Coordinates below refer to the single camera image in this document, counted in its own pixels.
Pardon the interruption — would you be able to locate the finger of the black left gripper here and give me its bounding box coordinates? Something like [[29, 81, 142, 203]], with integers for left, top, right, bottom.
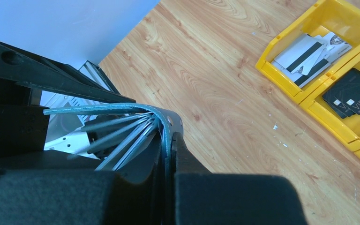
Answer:
[[0, 42, 135, 103]]

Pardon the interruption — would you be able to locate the white striped credit card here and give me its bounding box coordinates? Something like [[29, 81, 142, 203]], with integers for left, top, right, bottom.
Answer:
[[272, 59, 331, 88]]

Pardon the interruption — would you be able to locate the blue leather card holder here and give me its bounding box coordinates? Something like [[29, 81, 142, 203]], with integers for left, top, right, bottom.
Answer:
[[43, 103, 184, 171]]

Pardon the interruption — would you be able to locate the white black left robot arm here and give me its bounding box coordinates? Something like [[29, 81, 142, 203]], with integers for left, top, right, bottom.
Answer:
[[0, 42, 133, 158]]

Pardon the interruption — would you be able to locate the yellow plastic compartment tray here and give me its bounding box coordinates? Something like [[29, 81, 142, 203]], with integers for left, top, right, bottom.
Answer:
[[256, 0, 360, 159]]

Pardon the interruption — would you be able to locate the black card in tray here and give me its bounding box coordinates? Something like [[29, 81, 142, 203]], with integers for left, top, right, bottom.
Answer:
[[322, 90, 355, 119]]

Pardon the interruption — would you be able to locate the grey white credit card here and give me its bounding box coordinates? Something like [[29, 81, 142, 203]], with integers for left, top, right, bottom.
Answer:
[[274, 34, 327, 73]]

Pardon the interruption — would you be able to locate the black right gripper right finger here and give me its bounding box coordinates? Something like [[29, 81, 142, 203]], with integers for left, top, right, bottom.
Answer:
[[171, 132, 307, 225]]

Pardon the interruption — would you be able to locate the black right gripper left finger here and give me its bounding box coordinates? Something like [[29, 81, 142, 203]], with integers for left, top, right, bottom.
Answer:
[[0, 136, 168, 225]]

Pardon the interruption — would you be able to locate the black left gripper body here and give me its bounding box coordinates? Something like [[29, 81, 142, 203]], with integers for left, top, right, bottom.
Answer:
[[0, 79, 49, 158]]

